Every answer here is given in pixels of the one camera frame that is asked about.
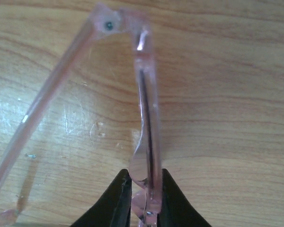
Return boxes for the red transparent glasses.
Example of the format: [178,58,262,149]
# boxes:
[0,3,163,227]

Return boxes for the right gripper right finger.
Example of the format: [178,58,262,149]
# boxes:
[158,168,211,227]

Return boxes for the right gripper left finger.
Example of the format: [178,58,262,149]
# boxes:
[71,169,132,227]

